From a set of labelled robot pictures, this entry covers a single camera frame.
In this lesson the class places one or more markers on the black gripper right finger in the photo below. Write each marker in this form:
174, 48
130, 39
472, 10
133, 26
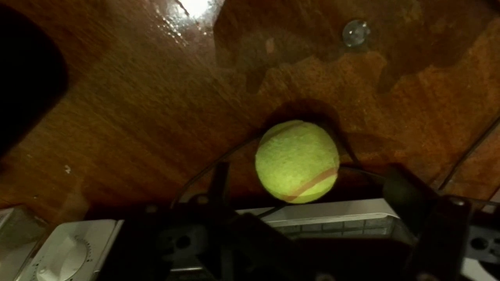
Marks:
438, 234

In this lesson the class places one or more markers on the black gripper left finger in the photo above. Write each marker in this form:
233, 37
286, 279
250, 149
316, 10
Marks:
220, 218

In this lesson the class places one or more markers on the yellow-green tennis ball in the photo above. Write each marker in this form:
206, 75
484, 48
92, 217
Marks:
297, 160

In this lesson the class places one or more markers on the white microwave oven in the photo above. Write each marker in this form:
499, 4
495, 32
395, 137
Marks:
333, 220

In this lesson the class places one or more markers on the small clear round object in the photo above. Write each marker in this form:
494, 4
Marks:
356, 32

